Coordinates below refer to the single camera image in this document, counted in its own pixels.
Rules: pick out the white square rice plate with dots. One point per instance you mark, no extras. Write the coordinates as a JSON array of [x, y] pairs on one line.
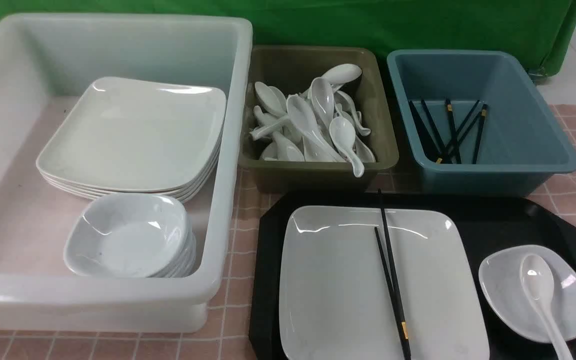
[[333, 298]]

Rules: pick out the olive green spoon bin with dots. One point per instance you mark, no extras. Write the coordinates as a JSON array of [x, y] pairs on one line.
[[291, 69]]

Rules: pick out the white spoon top of bin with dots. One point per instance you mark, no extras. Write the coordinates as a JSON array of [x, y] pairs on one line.
[[332, 80]]

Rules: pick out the white spoon left of bin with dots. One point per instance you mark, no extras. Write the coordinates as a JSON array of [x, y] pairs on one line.
[[269, 100]]

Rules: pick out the white spoon centre of bin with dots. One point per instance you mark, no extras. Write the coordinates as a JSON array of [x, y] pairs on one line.
[[303, 119]]

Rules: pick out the black chopstick in blue bin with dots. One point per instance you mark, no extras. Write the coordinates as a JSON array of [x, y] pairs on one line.
[[433, 128]]

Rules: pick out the large white plastic tub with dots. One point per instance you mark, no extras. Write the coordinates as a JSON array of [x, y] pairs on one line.
[[47, 60]]

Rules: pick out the blue plastic chopstick bin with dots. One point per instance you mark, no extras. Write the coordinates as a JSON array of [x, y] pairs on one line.
[[522, 145]]

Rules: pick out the gold tipped chopstick in bin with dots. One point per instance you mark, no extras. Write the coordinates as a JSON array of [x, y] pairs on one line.
[[480, 125]]

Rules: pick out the small white bowl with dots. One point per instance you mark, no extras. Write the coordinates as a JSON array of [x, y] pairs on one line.
[[499, 275]]

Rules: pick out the stack of white square plates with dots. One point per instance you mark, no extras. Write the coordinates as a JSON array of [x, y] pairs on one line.
[[136, 136]]

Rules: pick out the white spoon front of bin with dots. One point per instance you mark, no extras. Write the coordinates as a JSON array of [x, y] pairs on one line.
[[342, 133]]

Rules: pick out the black chopstick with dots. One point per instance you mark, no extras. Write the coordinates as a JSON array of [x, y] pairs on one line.
[[384, 227], [390, 273], [433, 128]]

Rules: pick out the white spoon of bin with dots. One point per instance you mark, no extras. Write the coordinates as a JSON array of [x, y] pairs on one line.
[[303, 119], [342, 133], [332, 80], [269, 100]]

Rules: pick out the white soup spoon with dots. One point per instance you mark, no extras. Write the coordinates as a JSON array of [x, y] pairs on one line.
[[537, 282]]

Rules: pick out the stack of small white bowls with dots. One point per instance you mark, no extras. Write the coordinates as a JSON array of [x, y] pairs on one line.
[[132, 235]]

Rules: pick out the green backdrop cloth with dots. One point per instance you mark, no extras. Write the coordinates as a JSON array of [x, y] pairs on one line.
[[536, 32]]

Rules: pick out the pink checkered tablecloth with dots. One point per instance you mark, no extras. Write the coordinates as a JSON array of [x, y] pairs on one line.
[[225, 335]]

